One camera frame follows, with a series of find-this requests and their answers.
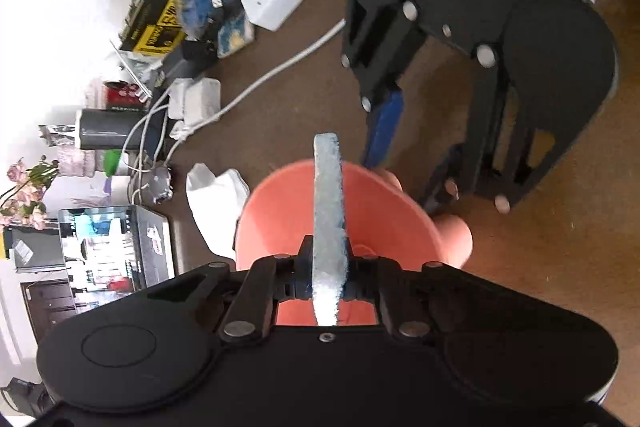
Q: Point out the open laptop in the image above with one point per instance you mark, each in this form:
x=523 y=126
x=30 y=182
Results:
x=115 y=252

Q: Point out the silver foil packet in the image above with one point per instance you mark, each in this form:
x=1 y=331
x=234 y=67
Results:
x=57 y=134

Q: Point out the blue and white packet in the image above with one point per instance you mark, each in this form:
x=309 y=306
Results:
x=234 y=34

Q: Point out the blue sponge pad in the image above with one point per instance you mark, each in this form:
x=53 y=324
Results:
x=328 y=227

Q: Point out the pink flowers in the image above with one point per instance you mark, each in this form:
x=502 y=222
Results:
x=27 y=192

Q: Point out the black and yellow box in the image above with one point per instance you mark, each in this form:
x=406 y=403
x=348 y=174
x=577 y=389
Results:
x=152 y=27

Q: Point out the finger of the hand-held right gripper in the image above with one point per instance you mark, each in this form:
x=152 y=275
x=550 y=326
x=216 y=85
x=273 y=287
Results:
x=386 y=122
x=445 y=179

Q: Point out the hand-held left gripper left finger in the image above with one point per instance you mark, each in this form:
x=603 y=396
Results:
x=300 y=268

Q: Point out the grey cylindrical tumbler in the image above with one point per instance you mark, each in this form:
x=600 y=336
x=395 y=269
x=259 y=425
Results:
x=107 y=129

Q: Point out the grey box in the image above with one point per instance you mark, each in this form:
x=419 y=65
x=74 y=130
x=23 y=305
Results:
x=35 y=249

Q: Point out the white power adapter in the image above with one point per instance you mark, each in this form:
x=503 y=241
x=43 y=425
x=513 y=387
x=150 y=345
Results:
x=197 y=97

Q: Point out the white tissue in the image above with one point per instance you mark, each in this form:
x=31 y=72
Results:
x=212 y=207

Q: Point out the pink lace container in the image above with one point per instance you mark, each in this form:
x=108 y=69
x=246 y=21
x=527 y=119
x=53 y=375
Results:
x=75 y=160

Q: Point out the red can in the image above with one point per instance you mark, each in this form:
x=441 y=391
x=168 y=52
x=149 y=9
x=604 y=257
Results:
x=122 y=96

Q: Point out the pink bowl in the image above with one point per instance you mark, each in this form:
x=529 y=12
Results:
x=385 y=217

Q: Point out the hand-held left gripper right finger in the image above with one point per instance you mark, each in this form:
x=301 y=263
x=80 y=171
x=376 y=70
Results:
x=358 y=277

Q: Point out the brown wooden cabinet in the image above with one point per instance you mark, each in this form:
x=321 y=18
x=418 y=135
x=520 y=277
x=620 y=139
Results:
x=50 y=312

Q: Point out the white bottle with purple label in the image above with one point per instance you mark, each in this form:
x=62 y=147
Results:
x=117 y=189

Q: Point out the crumpled silver foil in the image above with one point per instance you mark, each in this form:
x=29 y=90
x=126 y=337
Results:
x=161 y=184

